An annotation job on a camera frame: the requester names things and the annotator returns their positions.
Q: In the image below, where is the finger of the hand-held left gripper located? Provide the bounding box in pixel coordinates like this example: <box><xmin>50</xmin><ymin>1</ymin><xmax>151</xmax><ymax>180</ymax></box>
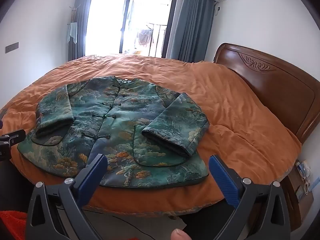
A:
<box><xmin>0</xmin><ymin>129</ymin><xmax>27</xmax><ymax>162</ymax></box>

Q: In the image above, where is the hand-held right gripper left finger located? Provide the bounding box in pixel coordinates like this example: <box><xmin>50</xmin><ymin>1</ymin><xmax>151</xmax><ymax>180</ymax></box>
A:
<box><xmin>26</xmin><ymin>154</ymin><xmax>108</xmax><ymax>240</ymax></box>

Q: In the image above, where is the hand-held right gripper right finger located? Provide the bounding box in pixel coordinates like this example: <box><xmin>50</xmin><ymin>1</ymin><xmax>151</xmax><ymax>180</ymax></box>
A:
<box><xmin>209</xmin><ymin>154</ymin><xmax>292</xmax><ymax>240</ymax></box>

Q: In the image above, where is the green printed padded jacket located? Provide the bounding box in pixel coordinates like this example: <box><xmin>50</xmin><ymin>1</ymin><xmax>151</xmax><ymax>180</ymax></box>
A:
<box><xmin>17</xmin><ymin>76</ymin><xmax>210</xmax><ymax>188</ymax></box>

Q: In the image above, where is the person's right hand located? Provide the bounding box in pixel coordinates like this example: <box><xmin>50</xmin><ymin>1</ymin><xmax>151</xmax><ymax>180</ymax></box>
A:
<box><xmin>171</xmin><ymin>229</ymin><xmax>191</xmax><ymax>240</ymax></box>

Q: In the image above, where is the orange bed cover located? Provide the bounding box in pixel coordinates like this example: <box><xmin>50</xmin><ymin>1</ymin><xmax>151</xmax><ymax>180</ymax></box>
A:
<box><xmin>0</xmin><ymin>54</ymin><xmax>302</xmax><ymax>212</ymax></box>

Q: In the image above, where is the brown bedside cabinet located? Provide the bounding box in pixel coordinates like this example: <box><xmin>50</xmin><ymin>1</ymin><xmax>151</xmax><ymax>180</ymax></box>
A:
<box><xmin>285</xmin><ymin>159</ymin><xmax>315</xmax><ymax>230</ymax></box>

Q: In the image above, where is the red-orange fuzzy cloth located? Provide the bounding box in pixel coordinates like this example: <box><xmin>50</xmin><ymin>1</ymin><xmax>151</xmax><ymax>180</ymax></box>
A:
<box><xmin>0</xmin><ymin>210</ymin><xmax>27</xmax><ymax>240</ymax></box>

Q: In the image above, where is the carved wooden headboard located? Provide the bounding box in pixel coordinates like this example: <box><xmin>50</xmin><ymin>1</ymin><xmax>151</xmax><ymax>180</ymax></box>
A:
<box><xmin>213</xmin><ymin>42</ymin><xmax>320</xmax><ymax>144</ymax></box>

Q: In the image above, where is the light blue hanging cloth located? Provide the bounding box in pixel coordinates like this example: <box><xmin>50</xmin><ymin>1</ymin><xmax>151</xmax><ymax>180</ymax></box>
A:
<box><xmin>66</xmin><ymin>22</ymin><xmax>78</xmax><ymax>44</ymax></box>

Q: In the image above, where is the wooden coat rack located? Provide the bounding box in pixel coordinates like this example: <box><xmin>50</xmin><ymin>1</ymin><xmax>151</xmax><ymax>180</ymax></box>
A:
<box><xmin>67</xmin><ymin>5</ymin><xmax>80</xmax><ymax>45</ymax></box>

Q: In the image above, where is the grey hanging laundry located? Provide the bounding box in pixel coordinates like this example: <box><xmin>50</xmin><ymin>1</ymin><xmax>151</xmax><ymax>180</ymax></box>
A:
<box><xmin>135</xmin><ymin>29</ymin><xmax>153</xmax><ymax>47</ymax></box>

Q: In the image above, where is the grey-blue curtain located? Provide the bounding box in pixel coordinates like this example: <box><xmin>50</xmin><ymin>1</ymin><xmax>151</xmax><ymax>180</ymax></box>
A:
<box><xmin>68</xmin><ymin>0</ymin><xmax>94</xmax><ymax>62</ymax></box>
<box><xmin>170</xmin><ymin>0</ymin><xmax>215</xmax><ymax>62</ymax></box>

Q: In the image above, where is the sliding glass balcony door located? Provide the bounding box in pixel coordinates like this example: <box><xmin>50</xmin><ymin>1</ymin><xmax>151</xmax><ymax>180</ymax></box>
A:
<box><xmin>85</xmin><ymin>0</ymin><xmax>180</xmax><ymax>58</ymax></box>

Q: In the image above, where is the black floor cable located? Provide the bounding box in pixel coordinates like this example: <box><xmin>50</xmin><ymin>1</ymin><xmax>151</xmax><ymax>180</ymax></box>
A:
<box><xmin>85</xmin><ymin>210</ymin><xmax>155</xmax><ymax>240</ymax></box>

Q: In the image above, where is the white charger cable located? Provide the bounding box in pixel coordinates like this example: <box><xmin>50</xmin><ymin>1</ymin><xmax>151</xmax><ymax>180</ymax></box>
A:
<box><xmin>296</xmin><ymin>161</ymin><xmax>313</xmax><ymax>195</ymax></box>

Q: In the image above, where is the grey wall switch panel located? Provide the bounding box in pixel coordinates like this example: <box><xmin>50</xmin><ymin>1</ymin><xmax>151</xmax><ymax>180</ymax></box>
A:
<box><xmin>5</xmin><ymin>42</ymin><xmax>19</xmax><ymax>53</ymax></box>

